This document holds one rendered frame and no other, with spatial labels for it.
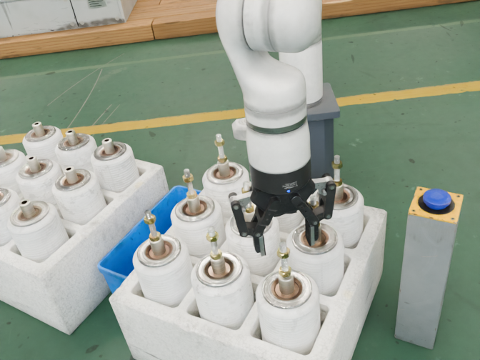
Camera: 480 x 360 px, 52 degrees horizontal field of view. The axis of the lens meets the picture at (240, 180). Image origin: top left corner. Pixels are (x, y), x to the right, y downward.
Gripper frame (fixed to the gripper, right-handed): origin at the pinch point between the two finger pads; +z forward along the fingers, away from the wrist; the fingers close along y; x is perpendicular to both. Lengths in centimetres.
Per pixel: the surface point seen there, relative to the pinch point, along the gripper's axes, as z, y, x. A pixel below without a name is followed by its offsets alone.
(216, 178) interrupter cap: 10.2, -6.6, 31.3
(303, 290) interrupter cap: 9.8, 1.9, -1.1
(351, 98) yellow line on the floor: 36, 47, 98
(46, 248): 16, -42, 28
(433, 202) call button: 2.2, 23.7, 3.5
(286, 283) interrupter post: 7.6, -0.7, -1.0
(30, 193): 14, -47, 45
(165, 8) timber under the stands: 29, -10, 215
